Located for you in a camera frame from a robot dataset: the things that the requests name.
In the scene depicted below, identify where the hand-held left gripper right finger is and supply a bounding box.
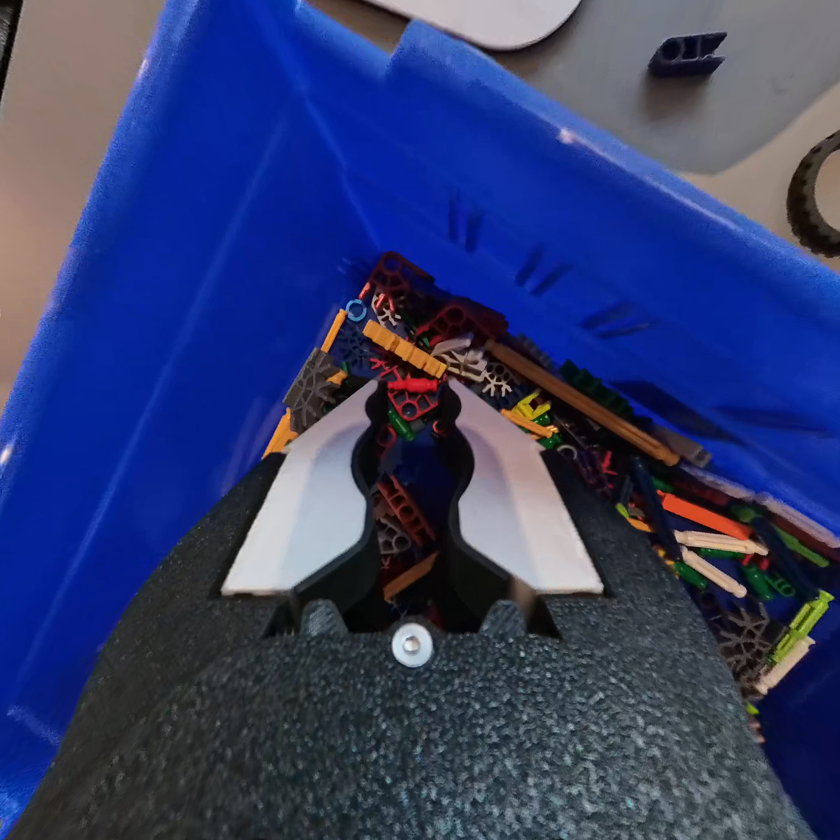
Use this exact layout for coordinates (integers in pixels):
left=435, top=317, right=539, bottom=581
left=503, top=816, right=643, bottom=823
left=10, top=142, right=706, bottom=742
left=441, top=379, right=605, bottom=619

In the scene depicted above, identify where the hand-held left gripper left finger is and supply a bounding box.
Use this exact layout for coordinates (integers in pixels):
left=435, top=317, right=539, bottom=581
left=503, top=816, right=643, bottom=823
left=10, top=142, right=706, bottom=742
left=220, top=379, right=385, bottom=598

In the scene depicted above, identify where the pile of toy building pieces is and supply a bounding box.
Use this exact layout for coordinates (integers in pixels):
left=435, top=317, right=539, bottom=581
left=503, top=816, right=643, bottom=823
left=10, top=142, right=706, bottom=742
left=261, top=251, right=840, bottom=746

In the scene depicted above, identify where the blue plastic bin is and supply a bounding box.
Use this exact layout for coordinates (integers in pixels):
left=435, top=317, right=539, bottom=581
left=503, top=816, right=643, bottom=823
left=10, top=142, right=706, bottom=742
left=0, top=0, right=840, bottom=840

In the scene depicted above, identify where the black toy tyre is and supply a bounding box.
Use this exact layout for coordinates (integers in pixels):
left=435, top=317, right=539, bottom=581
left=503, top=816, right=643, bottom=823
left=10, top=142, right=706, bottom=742
left=785, top=129, right=840, bottom=258

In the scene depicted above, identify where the purple connector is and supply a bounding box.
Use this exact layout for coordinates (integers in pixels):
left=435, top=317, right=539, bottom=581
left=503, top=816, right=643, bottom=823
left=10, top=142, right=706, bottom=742
left=647, top=31, right=728, bottom=79

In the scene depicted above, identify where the white rounded board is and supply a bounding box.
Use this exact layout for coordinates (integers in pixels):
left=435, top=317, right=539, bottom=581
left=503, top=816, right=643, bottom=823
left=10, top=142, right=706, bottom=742
left=366, top=0, right=584, bottom=52

